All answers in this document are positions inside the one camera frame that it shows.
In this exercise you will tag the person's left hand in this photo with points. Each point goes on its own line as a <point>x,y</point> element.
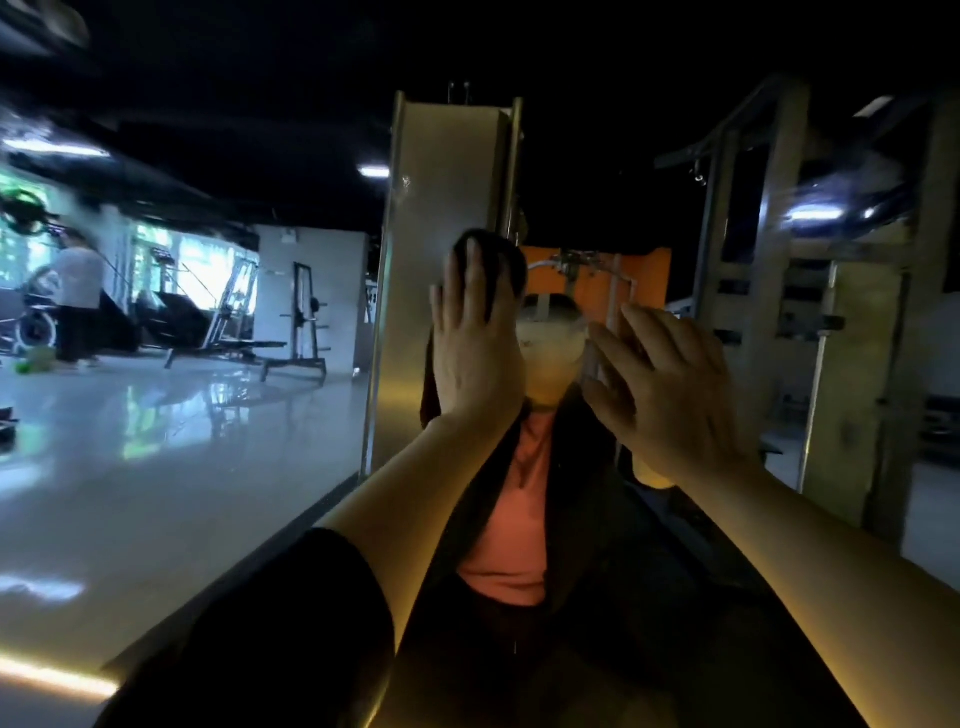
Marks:
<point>477,360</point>

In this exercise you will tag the person's right hand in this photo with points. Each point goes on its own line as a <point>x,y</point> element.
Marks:
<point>668,405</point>

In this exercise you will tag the large wall mirror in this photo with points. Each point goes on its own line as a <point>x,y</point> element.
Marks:
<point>150,480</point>

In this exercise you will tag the person's right forearm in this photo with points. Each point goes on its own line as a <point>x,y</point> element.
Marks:
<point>825,585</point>

